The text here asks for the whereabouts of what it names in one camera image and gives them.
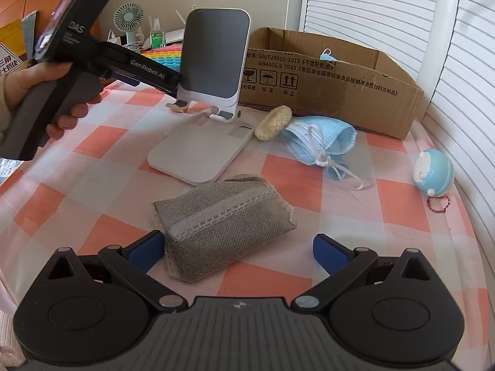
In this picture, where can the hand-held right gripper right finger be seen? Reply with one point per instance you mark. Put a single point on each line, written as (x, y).
(328, 255)

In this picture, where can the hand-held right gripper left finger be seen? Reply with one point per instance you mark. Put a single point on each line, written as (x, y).
(147, 253)

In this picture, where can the grey sachet bag lace seam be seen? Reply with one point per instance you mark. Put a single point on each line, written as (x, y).
(224, 224)

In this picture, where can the white phone stand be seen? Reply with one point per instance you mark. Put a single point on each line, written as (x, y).
(201, 150)

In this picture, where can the brown cardboard box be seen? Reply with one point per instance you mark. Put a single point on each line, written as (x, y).
(348, 100)

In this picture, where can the blue face mask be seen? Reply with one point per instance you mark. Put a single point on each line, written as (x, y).
(332, 135)
(328, 57)

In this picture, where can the person's left forearm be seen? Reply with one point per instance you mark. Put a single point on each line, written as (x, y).
(3, 92)

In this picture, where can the person's left hand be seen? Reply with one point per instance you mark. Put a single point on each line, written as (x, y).
(31, 81)

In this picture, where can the white power strip with chargers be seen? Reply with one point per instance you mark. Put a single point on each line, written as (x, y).
(112, 36)

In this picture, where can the orange checkered tablecloth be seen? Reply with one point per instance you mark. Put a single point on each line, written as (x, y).
(348, 216)

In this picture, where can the green handheld fan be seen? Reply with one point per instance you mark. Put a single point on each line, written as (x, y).
(127, 17)

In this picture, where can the yellow printed bag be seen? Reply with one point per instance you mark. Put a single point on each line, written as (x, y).
(11, 50)

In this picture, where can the green hand sanitizer bottle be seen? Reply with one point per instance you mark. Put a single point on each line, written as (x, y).
(157, 38)

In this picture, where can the rainbow pop toy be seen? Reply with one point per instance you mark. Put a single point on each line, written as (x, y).
(162, 56)

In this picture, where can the white router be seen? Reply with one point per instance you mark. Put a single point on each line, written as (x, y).
(174, 35)

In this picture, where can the crumpled blue face mask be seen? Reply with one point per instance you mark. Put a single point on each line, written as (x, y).
(332, 135)

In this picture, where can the beige fuzzy pad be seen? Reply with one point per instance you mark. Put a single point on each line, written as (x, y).
(270, 123)

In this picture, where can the wide white louvered door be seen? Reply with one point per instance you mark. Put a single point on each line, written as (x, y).
(471, 65)

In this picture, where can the narrow white louvered door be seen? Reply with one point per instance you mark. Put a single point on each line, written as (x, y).
(367, 7)

